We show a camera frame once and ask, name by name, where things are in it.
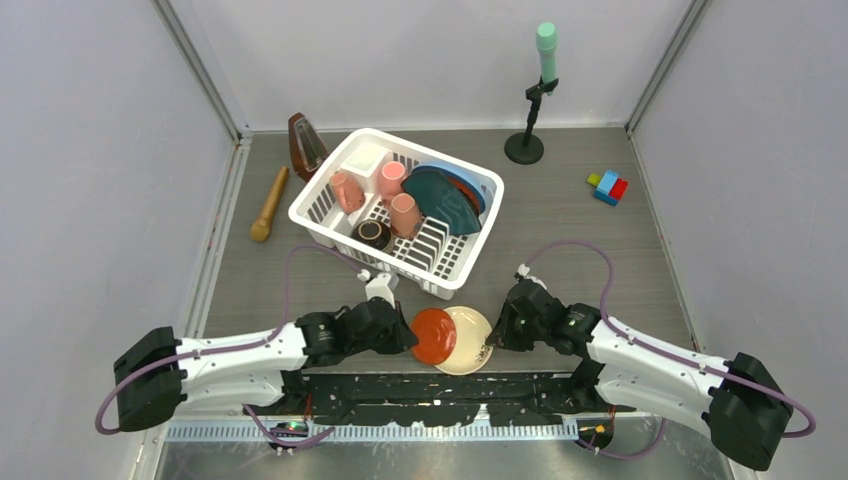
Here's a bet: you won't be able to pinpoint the orange saucer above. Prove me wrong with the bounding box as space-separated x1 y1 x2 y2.
410 308 457 365

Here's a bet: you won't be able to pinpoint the cream patterned plate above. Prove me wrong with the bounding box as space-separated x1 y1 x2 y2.
436 306 493 376

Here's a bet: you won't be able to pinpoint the brown ceramic bowl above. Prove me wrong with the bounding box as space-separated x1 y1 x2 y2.
351 219 394 253

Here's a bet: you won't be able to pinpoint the white mug pink handle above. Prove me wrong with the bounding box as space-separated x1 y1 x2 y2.
389 193 423 239

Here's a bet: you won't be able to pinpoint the white plastic dish rack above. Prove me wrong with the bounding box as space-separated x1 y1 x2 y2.
288 128 504 300

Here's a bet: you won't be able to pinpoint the pink mug with handle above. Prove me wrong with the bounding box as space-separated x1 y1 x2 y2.
330 171 365 214

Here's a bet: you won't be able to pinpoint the light blue plate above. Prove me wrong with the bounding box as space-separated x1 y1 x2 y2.
411 162 488 213

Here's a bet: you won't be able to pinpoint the dark green square plate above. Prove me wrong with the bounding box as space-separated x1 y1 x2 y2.
401 169 482 235

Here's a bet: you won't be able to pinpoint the pink cup white inside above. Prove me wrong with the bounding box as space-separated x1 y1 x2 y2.
377 160 407 208

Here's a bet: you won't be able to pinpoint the red round plate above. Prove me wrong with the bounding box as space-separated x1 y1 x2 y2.
449 176 486 216

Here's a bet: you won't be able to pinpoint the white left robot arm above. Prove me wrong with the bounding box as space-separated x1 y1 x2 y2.
104 297 418 432

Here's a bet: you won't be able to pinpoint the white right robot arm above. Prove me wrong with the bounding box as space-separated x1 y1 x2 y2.
486 278 794 471

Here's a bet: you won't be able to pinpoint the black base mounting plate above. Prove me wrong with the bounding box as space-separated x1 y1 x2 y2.
253 373 612 427

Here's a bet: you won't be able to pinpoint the colourful toy blocks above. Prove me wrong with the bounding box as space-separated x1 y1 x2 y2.
587 170 629 207

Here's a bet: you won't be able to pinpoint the wooden rolling pin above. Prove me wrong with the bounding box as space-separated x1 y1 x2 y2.
249 166 290 243

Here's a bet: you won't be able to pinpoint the green microphone on stand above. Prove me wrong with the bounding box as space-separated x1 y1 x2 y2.
504 22 559 165

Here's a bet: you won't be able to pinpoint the brown wooden metronome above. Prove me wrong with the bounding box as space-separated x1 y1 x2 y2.
288 112 329 182

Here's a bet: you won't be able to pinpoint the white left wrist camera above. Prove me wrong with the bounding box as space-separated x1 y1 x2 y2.
356 269 399 307

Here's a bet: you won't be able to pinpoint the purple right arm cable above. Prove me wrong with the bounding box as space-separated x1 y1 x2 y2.
516 239 817 461

